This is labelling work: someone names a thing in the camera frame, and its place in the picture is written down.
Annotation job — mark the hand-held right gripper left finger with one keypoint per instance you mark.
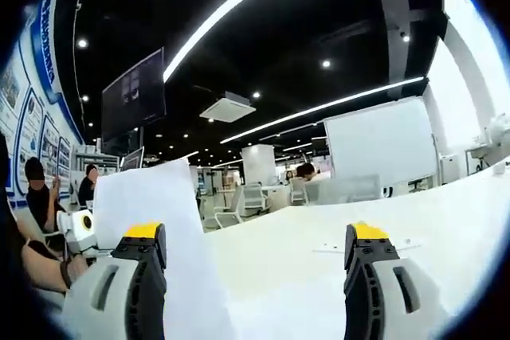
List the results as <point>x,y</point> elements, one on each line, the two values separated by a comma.
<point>139,296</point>

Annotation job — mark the stack of white printing papers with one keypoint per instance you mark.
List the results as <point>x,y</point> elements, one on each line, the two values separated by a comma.
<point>159,196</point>

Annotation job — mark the long curved ceiling light strip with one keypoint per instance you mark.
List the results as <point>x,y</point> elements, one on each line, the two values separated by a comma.
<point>231,17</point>

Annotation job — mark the hanging black monitor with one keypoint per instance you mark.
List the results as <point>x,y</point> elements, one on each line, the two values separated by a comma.
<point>133,101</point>

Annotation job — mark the black wristband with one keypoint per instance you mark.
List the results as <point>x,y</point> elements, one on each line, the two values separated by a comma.
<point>65,275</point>

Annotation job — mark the white square pillar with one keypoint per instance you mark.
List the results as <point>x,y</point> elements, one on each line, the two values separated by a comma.
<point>258,165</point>

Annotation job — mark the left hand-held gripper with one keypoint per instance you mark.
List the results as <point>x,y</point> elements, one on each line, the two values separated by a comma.
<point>77,228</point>

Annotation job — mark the white table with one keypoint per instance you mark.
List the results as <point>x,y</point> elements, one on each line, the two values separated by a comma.
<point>287,236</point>

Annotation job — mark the person's left hand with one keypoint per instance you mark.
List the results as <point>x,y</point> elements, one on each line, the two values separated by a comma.
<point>79,268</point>

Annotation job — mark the flat white strip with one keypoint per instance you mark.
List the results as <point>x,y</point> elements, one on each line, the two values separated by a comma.
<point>330,246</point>

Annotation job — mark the open laptop on stand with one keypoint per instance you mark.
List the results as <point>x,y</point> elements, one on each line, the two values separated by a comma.
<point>132,159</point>

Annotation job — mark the ceiling air conditioner vent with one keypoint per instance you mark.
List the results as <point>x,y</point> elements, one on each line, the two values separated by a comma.
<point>228,108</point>

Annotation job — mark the whiteboard on stand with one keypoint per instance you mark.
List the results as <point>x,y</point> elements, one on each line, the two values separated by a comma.
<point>382,141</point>

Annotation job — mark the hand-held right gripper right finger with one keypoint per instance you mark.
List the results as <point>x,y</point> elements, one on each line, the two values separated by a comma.
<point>366,296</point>

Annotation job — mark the straight ceiling light strip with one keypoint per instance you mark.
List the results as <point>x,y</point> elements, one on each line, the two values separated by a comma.
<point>322,107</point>

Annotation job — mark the blue white wall poster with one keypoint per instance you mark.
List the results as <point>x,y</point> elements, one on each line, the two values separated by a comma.
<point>40,117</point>

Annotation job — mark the small white box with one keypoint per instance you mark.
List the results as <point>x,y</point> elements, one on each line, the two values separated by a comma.
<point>500,170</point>

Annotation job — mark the white office chair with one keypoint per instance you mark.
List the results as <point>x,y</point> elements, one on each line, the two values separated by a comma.
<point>256,196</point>
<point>229,210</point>

